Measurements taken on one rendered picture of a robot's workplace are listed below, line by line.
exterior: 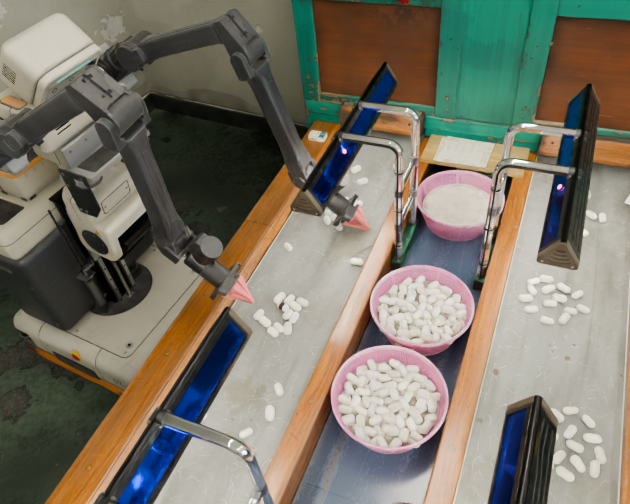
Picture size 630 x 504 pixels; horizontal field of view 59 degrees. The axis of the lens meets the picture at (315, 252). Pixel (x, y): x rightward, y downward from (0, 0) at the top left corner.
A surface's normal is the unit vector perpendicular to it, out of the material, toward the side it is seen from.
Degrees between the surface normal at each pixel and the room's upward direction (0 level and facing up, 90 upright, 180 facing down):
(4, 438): 0
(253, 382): 0
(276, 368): 0
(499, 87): 90
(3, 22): 90
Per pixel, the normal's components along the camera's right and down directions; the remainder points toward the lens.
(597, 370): -0.10, -0.70
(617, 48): -0.38, 0.69
